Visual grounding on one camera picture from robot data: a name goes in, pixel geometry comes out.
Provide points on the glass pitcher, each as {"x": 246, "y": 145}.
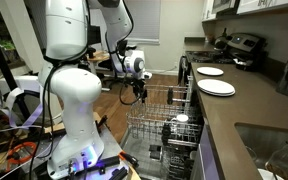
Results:
{"x": 285, "y": 160}

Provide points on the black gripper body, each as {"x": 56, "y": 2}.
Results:
{"x": 139, "y": 85}

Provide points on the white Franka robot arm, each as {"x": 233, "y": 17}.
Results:
{"x": 80, "y": 90}

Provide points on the grey window blind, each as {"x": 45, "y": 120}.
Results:
{"x": 145, "y": 20}

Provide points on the black kettle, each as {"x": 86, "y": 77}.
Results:
{"x": 221, "y": 43}

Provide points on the white mug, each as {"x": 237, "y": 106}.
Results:
{"x": 182, "y": 118}

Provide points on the white bowl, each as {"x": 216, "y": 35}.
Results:
{"x": 267, "y": 175}

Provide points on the small black clamp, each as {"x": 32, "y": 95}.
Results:
{"x": 101, "y": 124}

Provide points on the black stove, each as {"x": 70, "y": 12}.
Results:
{"x": 200, "y": 56}

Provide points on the white lower cabinet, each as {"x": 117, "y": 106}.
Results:
{"x": 205, "y": 156}

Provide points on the white upper cabinet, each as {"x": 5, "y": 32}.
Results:
{"x": 270, "y": 5}
{"x": 209, "y": 10}

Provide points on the wooden desk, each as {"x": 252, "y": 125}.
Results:
{"x": 99, "y": 56}

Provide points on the small white plate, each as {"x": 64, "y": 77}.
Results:
{"x": 210, "y": 71}

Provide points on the grey dishwasher door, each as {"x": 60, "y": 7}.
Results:
{"x": 140, "y": 156}

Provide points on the metal robot table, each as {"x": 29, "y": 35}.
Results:
{"x": 112, "y": 146}

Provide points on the wooden board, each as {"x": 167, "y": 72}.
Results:
{"x": 59, "y": 127}

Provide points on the steel kitchen sink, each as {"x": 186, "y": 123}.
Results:
{"x": 260, "y": 140}

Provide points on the black computer monitor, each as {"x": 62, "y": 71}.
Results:
{"x": 94, "y": 35}

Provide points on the black stand pole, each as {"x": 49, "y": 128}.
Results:
{"x": 4, "y": 71}

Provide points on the black tumbler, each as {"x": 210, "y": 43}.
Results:
{"x": 166, "y": 133}
{"x": 170, "y": 96}

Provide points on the stack of white plates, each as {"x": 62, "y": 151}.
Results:
{"x": 215, "y": 87}

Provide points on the black microwave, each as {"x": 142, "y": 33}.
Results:
{"x": 224, "y": 6}

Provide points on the white box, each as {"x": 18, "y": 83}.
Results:
{"x": 20, "y": 83}

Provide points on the small green plant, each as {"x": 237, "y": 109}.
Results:
{"x": 7, "y": 46}

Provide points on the white cabinet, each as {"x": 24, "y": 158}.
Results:
{"x": 205, "y": 156}
{"x": 209, "y": 10}
{"x": 270, "y": 5}

